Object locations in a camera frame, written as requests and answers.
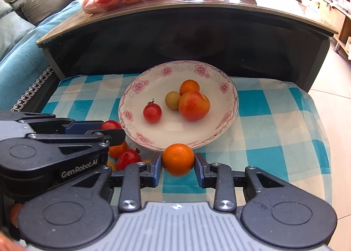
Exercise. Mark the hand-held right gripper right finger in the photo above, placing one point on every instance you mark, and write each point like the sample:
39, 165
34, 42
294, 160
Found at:
198, 171

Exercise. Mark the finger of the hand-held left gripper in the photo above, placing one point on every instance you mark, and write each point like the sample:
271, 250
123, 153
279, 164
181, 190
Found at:
115, 137
82, 127

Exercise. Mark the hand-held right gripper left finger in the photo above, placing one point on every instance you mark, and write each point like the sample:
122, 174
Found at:
157, 171

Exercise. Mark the red cherry tomato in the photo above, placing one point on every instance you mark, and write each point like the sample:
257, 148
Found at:
111, 125
152, 113
127, 159

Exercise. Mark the orange mandarin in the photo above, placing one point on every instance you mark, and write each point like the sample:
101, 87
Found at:
116, 150
178, 159
189, 86

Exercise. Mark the tan longan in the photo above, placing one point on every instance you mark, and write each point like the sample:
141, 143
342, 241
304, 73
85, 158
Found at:
112, 165
146, 161
172, 100

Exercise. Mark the white bowl with pink flowers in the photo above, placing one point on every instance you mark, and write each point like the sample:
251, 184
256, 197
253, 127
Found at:
170, 133

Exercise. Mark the red yellow nectarine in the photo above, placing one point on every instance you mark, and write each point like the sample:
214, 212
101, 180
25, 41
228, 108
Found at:
194, 106

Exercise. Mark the blue white checkered tablecloth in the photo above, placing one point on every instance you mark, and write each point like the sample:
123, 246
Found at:
260, 135

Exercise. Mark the blue covered sofa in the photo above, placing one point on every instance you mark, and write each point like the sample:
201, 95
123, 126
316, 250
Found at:
24, 56

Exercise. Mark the dark coffee table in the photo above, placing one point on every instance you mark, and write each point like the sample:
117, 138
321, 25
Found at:
192, 37

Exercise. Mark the wooden TV cabinet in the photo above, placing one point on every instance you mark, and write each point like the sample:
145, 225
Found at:
333, 20

